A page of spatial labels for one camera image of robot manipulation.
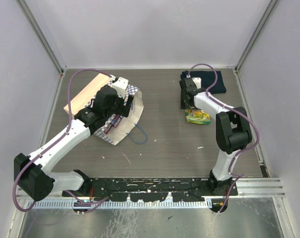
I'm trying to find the green Fox's candy packet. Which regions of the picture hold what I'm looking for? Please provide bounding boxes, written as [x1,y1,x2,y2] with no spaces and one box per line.
[185,109,210,124]

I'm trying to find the blue checkered paper bag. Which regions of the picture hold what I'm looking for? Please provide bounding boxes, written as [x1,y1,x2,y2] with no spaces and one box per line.
[63,73,144,145]

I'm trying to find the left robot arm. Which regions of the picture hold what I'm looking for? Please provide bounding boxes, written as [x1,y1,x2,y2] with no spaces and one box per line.
[13,80,134,201]

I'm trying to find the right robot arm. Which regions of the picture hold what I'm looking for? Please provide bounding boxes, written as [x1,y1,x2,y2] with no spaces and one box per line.
[179,77,252,195]

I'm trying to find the purple snack packet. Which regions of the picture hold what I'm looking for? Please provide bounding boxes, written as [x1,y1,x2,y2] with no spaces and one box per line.
[104,115,123,134]

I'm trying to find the folded navy cloth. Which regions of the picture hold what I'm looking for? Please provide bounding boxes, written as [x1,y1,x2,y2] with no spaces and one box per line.
[180,70,227,95]

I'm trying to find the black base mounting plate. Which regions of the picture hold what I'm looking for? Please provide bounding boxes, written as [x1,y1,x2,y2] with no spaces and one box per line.
[71,178,238,202]

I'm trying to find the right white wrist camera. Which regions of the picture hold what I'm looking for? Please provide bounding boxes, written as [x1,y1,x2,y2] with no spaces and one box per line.
[192,77,201,89]

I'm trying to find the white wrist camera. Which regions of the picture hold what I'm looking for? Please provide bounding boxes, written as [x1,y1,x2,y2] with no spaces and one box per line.
[192,77,201,89]
[111,77,129,98]

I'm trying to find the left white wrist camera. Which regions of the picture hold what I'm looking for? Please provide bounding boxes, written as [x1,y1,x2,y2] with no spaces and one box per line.
[111,77,129,98]

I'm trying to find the left aluminium frame post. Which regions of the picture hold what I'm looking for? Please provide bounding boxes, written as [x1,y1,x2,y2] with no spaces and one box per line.
[16,0,65,74]

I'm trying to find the aluminium frame post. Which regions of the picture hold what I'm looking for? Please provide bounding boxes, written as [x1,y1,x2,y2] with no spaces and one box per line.
[235,0,280,72]
[16,0,65,74]

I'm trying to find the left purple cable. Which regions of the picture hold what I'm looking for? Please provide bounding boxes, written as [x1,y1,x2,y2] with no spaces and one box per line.
[12,68,116,213]

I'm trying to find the right aluminium frame post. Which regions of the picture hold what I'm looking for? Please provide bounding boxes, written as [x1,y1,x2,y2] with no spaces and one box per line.
[235,0,280,72]

